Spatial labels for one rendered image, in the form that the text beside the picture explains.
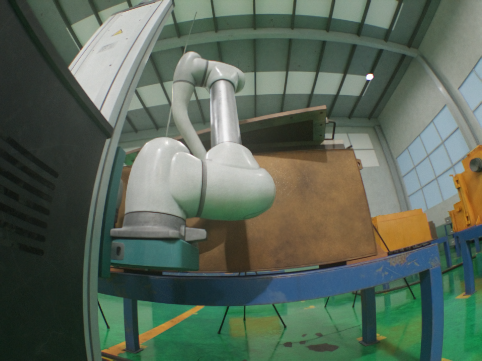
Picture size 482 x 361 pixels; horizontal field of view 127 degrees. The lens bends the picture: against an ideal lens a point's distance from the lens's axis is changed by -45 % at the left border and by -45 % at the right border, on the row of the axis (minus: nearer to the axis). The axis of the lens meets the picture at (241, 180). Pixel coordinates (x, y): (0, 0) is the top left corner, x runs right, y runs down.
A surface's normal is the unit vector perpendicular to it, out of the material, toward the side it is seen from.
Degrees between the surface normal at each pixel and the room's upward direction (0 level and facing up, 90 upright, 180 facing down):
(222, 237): 90
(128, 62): 90
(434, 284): 90
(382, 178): 90
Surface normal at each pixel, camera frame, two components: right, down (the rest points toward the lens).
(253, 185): 0.43, -0.24
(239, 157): 0.40, -0.58
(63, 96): 1.00, -0.06
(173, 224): 0.77, -0.40
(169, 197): 0.67, -0.23
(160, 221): 0.57, -0.43
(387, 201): -0.05, -0.41
